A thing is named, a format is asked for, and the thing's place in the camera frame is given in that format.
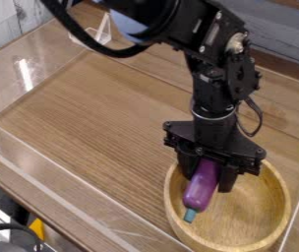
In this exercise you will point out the yellow sticker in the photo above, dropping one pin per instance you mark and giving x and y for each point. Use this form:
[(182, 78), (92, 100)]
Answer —
[(36, 226)]

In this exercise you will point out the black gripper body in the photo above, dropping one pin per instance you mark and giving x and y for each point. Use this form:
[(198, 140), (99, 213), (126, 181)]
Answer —
[(221, 139)]

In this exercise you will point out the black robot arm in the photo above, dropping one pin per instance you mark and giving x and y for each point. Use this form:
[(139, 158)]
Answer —
[(210, 35)]

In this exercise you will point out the black device with screw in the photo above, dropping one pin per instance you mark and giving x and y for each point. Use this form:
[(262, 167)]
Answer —
[(53, 243)]

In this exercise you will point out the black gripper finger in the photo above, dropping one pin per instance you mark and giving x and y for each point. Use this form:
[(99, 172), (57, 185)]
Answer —
[(188, 161), (230, 171)]

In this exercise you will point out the purple toy eggplant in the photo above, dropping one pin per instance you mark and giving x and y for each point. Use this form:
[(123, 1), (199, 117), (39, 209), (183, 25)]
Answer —
[(201, 188)]

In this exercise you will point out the brown wooden bowl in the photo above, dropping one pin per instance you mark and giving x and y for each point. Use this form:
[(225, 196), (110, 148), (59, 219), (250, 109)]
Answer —
[(243, 221)]

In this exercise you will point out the clear acrylic tray walls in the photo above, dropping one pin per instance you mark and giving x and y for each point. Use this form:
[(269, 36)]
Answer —
[(83, 160)]

